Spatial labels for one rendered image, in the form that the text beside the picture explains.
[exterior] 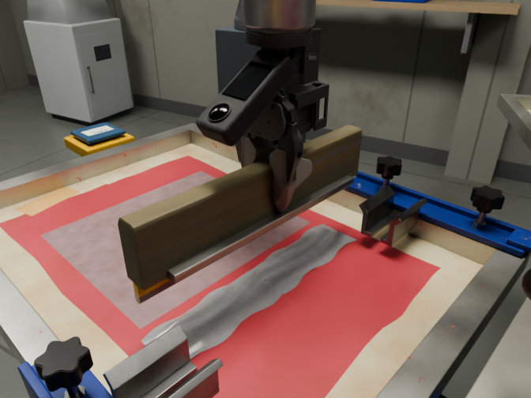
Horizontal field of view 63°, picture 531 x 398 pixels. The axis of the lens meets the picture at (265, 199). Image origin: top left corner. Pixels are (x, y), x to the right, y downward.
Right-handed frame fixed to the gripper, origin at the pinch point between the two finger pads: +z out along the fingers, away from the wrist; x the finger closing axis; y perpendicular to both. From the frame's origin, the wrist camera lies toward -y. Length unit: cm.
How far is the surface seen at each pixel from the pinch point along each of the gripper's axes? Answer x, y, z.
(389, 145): 111, 256, 102
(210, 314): 0.2, -10.0, 12.9
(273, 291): -2.5, -1.1, 13.1
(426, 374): -24.4, -2.2, 10.0
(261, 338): -6.8, -7.9, 13.5
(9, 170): 297, 43, 110
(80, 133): 71, 8, 12
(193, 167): 37.8, 17.0, 13.7
